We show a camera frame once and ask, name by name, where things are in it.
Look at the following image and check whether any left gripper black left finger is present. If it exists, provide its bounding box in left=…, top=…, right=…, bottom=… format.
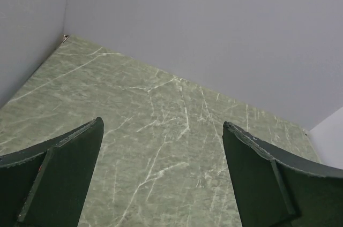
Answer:
left=1, top=117, right=104, bottom=226

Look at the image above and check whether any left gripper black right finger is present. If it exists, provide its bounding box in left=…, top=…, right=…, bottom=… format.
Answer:
left=222, top=122, right=342, bottom=227

